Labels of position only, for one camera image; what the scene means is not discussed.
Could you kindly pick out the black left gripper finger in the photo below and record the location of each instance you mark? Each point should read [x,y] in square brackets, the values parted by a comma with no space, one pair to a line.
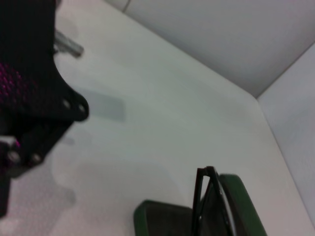
[39,142]

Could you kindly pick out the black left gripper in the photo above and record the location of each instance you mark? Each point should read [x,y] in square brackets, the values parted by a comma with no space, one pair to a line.
[29,49]

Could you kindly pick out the black glasses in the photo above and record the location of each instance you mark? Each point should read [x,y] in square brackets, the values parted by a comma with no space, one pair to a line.
[197,191]

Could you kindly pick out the green glasses case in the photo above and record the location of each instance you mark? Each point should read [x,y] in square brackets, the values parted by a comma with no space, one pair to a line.
[246,196]

